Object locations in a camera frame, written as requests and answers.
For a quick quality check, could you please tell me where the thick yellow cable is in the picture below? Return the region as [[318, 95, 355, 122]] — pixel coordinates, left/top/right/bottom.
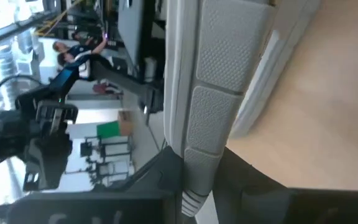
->
[[35, 0, 85, 35]]

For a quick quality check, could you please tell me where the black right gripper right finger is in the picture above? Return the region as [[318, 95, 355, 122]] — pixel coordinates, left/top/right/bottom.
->
[[212, 147, 291, 224]]

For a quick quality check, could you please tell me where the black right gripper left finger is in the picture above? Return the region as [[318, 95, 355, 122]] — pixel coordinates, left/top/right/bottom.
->
[[116, 146, 185, 200]]

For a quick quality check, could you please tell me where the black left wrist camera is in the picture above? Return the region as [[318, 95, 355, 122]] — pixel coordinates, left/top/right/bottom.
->
[[0, 108, 23, 160]]

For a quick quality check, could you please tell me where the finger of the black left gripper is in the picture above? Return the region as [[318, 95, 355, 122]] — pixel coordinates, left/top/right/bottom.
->
[[35, 100, 79, 135], [22, 134, 73, 192]]

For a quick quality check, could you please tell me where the brown cardboard box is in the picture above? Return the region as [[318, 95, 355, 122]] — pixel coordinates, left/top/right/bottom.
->
[[117, 110, 134, 138]]

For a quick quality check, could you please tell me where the white container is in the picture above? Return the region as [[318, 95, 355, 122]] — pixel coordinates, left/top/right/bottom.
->
[[144, 57, 158, 83]]

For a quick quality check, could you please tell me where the black left wrist camera cable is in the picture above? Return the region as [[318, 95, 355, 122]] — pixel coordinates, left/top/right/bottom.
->
[[0, 73, 43, 167]]

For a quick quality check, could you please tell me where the green board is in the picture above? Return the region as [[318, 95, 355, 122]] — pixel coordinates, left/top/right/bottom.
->
[[96, 121, 121, 140]]

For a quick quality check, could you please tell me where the black frame post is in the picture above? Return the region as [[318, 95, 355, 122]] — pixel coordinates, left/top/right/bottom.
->
[[0, 11, 60, 52]]

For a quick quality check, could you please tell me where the black computer monitor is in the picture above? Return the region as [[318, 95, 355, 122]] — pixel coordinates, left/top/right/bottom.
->
[[117, 0, 146, 75]]

